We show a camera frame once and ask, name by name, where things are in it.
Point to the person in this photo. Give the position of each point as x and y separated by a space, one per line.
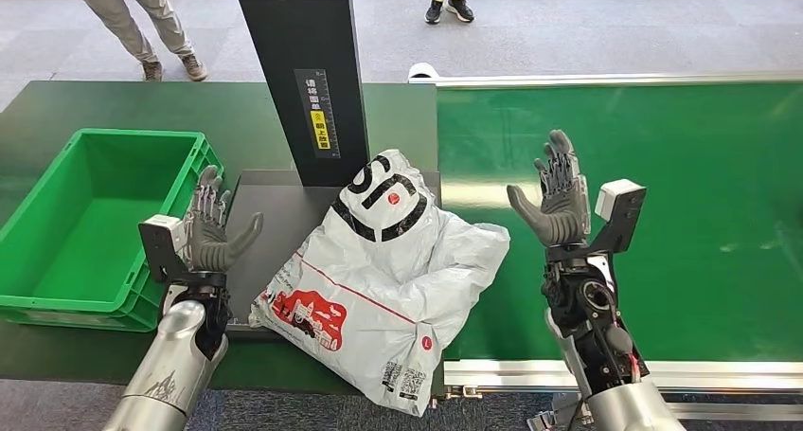
119 20
448 8

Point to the white package with black tape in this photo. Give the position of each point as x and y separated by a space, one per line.
389 271

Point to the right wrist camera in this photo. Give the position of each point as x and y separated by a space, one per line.
621 208

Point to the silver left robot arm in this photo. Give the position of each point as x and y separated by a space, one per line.
169 365

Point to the black inbound scanning machine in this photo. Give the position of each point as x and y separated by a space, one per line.
295 39

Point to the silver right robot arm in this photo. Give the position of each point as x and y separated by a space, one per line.
596 328

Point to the aluminium conveyor frame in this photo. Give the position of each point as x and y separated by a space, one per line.
627 79

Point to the white conveyor roller cap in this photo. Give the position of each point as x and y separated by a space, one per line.
423 71

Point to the green conveyor belt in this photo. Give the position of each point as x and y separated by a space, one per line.
690 227

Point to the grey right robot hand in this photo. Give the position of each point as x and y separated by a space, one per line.
558 215

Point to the green plastic crate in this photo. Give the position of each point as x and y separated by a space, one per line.
69 252

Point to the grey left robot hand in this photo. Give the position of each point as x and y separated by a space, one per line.
210 246

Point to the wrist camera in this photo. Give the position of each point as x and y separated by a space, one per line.
621 208
160 246

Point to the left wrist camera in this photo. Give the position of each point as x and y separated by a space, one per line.
160 246

